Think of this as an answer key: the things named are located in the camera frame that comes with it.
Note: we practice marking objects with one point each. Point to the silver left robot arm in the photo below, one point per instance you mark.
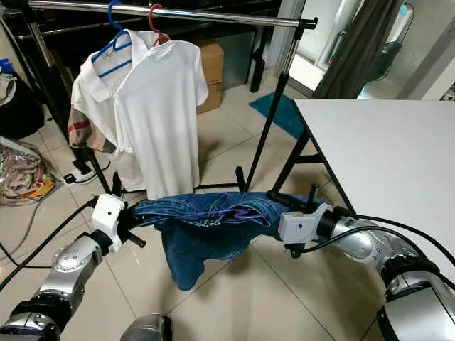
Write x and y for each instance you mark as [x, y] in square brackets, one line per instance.
[67, 273]

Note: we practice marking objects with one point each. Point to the chrome and black clothes rack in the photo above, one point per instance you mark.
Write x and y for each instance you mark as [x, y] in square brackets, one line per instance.
[220, 15]

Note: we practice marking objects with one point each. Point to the pink plastic hanger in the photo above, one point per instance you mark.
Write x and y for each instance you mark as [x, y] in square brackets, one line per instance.
[151, 18]

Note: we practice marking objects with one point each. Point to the white power strip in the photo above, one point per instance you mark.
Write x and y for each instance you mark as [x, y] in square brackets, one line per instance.
[82, 175]

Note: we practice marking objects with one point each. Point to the purple plastic hanger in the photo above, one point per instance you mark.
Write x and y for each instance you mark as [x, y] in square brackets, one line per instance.
[245, 213]

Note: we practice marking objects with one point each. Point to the plain white shirt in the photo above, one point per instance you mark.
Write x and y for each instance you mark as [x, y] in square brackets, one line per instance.
[163, 114]

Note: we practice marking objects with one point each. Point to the blue denim shorts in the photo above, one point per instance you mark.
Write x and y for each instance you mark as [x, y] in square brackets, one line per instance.
[206, 241]

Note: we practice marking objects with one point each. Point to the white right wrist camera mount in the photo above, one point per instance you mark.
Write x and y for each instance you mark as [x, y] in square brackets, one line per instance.
[302, 226]

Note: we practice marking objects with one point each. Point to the teal floor mat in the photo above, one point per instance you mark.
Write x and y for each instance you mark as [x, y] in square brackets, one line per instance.
[281, 115]

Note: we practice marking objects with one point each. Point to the cardboard box with print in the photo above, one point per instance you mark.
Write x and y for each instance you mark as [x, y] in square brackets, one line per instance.
[212, 103]

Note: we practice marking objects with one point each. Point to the white polo shirt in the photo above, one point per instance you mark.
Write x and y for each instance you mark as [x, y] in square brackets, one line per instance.
[96, 99]

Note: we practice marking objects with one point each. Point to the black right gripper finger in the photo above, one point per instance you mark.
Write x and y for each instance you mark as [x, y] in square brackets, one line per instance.
[284, 199]

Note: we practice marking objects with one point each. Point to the dark grey curtain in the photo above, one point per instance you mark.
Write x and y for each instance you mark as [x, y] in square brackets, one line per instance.
[355, 50]

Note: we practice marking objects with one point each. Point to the black bag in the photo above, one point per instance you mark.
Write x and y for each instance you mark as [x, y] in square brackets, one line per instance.
[25, 106]

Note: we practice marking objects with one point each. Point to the clear plastic bag of clothes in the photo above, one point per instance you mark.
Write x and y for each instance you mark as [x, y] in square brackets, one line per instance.
[25, 177]

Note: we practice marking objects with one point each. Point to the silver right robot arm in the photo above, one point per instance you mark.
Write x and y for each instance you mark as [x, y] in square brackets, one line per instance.
[384, 249]

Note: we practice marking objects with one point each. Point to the blue plastic hanger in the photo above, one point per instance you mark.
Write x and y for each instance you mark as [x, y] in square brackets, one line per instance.
[114, 45]

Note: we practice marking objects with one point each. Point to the white table with black legs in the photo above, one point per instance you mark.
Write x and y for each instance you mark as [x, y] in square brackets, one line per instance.
[384, 156]

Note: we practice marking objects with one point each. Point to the black desk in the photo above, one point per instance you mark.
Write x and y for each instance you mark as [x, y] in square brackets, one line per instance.
[71, 32]

